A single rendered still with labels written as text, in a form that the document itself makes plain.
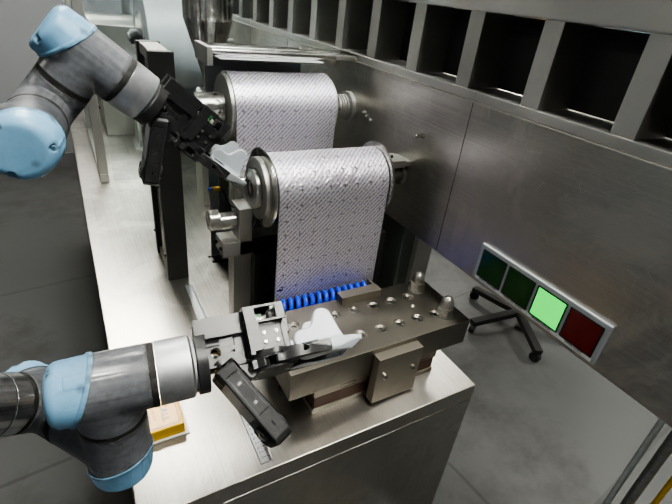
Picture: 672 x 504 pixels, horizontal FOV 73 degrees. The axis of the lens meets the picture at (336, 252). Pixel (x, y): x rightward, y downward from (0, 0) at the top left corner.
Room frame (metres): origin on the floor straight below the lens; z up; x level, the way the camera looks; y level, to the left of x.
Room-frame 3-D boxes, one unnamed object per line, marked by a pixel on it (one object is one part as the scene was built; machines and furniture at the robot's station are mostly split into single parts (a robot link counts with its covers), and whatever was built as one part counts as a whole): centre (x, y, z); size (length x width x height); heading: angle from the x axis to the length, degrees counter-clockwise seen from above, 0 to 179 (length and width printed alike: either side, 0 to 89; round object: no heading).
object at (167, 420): (0.51, 0.27, 0.91); 0.07 x 0.07 x 0.02; 32
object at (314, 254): (0.79, 0.01, 1.11); 0.23 x 0.01 x 0.18; 122
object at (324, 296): (0.77, 0.01, 1.03); 0.21 x 0.04 x 0.03; 122
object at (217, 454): (1.59, 0.63, 0.88); 2.52 x 0.66 x 0.04; 32
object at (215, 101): (0.97, 0.31, 1.34); 0.06 x 0.06 x 0.06; 32
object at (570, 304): (0.62, -0.33, 1.19); 0.25 x 0.01 x 0.07; 32
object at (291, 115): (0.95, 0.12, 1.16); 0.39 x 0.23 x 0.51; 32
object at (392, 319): (0.71, -0.08, 1.00); 0.40 x 0.16 x 0.06; 122
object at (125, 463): (0.36, 0.25, 1.07); 0.11 x 0.08 x 0.11; 69
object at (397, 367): (0.64, -0.14, 0.97); 0.10 x 0.03 x 0.11; 122
